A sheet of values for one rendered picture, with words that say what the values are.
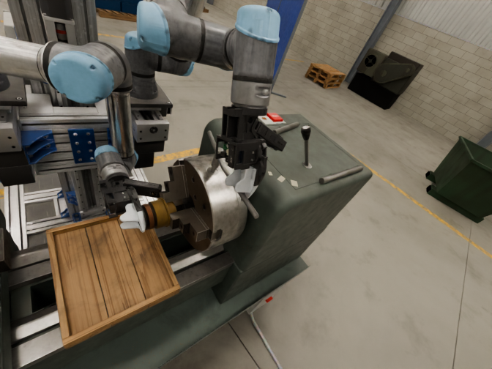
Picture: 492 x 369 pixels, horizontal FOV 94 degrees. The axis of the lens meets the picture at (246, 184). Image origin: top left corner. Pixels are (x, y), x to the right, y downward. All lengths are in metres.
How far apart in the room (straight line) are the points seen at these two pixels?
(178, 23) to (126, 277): 0.71
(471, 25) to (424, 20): 1.25
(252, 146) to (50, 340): 0.71
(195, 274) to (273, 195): 0.42
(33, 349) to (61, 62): 0.69
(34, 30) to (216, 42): 0.85
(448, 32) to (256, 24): 10.17
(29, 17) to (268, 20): 0.94
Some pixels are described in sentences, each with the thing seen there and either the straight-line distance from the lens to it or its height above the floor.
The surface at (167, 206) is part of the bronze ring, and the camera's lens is 0.71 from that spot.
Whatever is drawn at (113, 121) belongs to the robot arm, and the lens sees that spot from 0.93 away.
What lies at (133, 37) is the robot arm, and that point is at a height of 1.38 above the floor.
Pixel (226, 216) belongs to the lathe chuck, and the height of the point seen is 1.16.
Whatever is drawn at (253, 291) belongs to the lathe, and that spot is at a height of 0.54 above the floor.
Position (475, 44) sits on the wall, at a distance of 10.33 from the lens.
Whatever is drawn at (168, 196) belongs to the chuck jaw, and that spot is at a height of 1.13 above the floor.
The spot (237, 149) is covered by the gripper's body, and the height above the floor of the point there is 1.44.
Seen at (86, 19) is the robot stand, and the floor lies 1.37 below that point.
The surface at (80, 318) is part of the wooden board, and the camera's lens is 0.84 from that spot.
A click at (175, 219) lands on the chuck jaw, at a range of 0.70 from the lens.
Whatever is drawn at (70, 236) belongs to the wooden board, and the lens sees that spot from 0.97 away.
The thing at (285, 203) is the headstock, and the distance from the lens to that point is 0.67.
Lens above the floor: 1.67
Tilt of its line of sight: 40 degrees down
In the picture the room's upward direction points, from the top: 24 degrees clockwise
